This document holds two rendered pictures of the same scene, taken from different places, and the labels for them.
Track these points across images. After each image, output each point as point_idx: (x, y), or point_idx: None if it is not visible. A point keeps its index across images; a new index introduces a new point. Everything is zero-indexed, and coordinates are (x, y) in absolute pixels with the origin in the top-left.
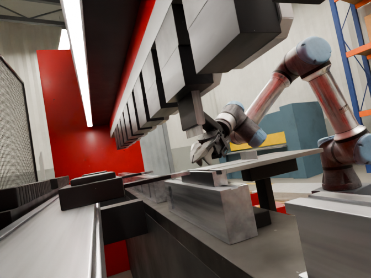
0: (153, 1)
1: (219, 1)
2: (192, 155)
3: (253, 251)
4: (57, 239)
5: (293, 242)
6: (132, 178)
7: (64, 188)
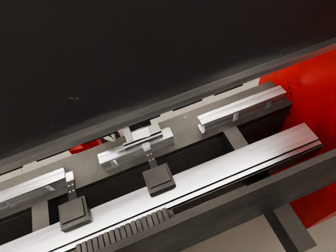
0: None
1: None
2: (112, 138)
3: (182, 139)
4: (216, 165)
5: (180, 129)
6: None
7: (174, 181)
